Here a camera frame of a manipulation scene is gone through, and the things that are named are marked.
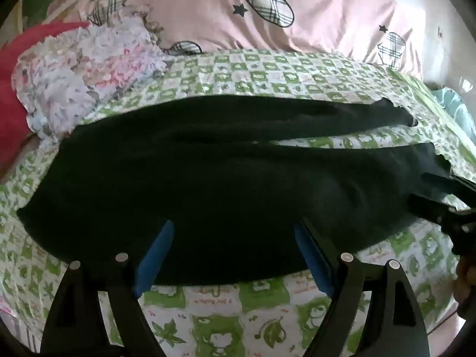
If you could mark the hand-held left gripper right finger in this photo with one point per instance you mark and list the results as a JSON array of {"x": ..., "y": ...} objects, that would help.
[{"x": 312, "y": 253}]

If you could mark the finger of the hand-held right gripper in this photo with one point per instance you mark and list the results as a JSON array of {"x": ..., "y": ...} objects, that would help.
[
  {"x": 452, "y": 184},
  {"x": 427, "y": 204}
]

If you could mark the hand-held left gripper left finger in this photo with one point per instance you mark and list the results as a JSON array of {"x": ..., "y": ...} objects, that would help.
[{"x": 156, "y": 253}]

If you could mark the black pants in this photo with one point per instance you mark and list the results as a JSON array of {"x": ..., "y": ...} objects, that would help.
[{"x": 208, "y": 193}]

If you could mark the person's right hand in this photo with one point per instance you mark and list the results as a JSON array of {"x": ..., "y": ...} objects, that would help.
[{"x": 464, "y": 279}]

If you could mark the light teal cloth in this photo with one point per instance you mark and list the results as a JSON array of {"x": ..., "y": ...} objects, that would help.
[{"x": 459, "y": 111}]

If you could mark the green checked bed sheet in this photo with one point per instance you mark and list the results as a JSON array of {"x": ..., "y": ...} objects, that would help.
[{"x": 260, "y": 70}]

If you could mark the floral ruffled cloth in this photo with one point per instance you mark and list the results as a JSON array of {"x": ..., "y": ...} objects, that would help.
[{"x": 93, "y": 70}]

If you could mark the red cloth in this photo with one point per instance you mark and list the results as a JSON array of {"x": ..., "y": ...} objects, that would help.
[{"x": 11, "y": 81}]

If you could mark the pink quilt with plaid hearts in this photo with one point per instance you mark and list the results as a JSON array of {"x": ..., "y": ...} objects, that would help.
[{"x": 208, "y": 11}]

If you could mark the green cloth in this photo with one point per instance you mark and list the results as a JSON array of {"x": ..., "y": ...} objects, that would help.
[{"x": 55, "y": 7}]

